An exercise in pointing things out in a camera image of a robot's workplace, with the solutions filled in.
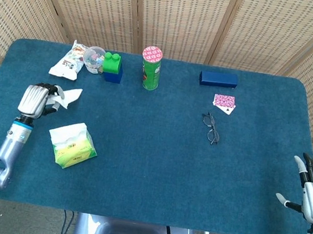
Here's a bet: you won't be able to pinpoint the small blue cube box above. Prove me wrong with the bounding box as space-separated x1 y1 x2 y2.
103 64 124 85

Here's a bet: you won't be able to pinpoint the white ace playing card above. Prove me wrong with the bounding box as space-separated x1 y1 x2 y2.
216 102 237 117

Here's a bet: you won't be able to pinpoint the green tissue pack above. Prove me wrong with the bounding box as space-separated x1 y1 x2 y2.
44 118 102 173

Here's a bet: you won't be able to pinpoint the white tissue sheet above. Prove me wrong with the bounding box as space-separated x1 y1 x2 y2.
45 84 84 112

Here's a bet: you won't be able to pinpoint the long dark blue box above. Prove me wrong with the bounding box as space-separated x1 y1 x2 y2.
198 69 240 91

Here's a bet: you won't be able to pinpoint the blue felt table mat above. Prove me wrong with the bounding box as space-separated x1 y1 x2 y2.
0 35 313 234

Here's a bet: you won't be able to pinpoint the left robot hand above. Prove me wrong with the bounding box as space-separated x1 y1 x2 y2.
16 80 68 124

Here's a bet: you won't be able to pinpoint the black frame eyeglasses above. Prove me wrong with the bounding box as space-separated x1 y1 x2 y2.
198 112 223 146

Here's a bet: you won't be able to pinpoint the clear plastic cup with clips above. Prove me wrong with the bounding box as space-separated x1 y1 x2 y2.
81 45 107 75

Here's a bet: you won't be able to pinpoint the pink patterned playing card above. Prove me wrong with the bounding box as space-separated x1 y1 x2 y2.
212 93 237 109

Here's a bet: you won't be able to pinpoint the white snack bag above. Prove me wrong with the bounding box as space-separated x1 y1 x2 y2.
47 37 90 82

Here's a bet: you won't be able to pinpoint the green toy building block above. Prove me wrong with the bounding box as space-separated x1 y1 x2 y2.
101 51 124 76

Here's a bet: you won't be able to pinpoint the green chips can pink lid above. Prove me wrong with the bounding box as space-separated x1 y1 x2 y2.
137 45 165 92

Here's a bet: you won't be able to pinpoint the woven folding screen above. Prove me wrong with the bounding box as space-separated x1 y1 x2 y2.
0 0 313 184

